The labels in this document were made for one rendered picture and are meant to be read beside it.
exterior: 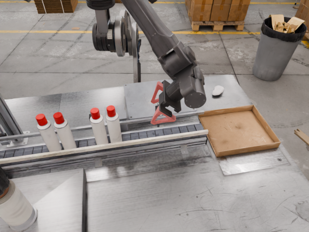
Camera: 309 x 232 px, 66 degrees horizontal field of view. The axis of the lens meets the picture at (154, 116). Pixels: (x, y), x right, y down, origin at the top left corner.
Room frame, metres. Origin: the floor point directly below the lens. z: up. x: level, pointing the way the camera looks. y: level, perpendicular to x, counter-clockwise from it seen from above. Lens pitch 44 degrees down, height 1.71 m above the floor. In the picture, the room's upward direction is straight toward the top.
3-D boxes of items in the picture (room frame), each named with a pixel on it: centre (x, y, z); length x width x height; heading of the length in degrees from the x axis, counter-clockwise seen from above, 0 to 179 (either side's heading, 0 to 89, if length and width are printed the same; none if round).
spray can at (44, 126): (0.64, 0.43, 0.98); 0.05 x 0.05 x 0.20
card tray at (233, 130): (0.79, -0.40, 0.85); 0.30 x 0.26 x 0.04; 101
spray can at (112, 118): (0.68, 0.17, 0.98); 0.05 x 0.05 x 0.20
